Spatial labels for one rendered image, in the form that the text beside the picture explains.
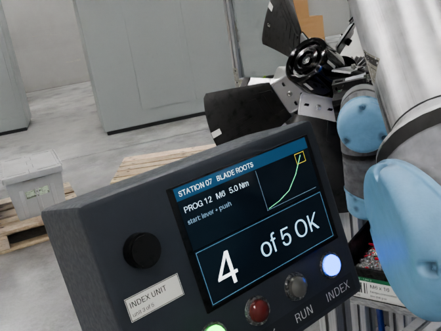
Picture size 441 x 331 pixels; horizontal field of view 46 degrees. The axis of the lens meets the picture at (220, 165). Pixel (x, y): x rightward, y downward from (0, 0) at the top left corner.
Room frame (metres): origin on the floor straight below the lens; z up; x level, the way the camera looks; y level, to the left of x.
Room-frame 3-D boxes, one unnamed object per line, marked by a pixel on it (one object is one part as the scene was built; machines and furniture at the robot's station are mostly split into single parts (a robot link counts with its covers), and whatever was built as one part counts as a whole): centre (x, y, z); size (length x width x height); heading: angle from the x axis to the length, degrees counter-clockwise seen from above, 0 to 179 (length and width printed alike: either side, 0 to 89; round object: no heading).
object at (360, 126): (0.77, -0.23, 1.17); 0.11 x 0.08 x 0.09; 163
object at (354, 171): (0.77, -0.24, 1.08); 0.11 x 0.08 x 0.11; 84
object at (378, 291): (0.92, -0.31, 0.85); 0.22 x 0.17 x 0.07; 142
